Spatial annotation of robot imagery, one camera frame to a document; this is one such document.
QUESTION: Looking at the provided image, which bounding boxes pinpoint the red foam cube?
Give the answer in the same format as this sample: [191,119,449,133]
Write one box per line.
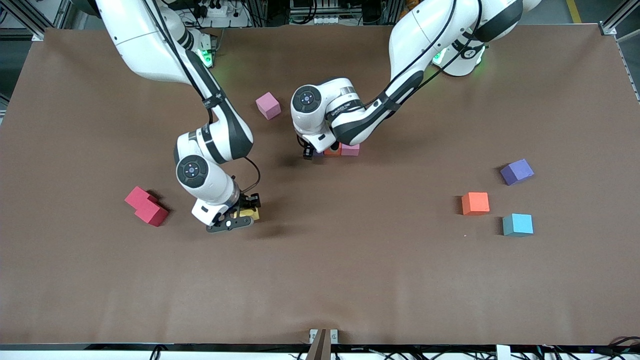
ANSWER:
[124,186,159,210]
[134,200,170,227]

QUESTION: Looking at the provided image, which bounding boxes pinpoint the paper table cover sheet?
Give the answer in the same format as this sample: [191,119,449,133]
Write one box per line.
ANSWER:
[0,25,640,347]

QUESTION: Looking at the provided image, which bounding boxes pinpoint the grey electronics unit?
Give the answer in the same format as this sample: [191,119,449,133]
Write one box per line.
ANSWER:
[289,0,363,26]

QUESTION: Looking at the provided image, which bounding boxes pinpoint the white power strip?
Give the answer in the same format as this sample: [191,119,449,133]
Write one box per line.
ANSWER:
[197,1,232,19]

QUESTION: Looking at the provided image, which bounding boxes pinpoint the blue foam cube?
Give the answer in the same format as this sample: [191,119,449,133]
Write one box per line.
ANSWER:
[502,213,534,237]

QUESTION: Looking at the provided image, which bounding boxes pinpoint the black right camera cable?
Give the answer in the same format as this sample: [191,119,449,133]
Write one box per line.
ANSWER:
[242,156,262,196]

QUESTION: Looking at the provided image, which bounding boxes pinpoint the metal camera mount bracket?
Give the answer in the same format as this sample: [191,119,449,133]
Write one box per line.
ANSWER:
[306,328,339,360]

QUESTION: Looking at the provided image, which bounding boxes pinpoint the aluminium frame profile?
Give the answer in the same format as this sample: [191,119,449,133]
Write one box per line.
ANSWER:
[0,0,76,41]
[600,0,640,37]

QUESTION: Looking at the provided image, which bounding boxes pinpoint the red and black cable bundle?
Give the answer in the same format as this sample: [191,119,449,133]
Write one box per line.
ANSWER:
[607,336,640,351]

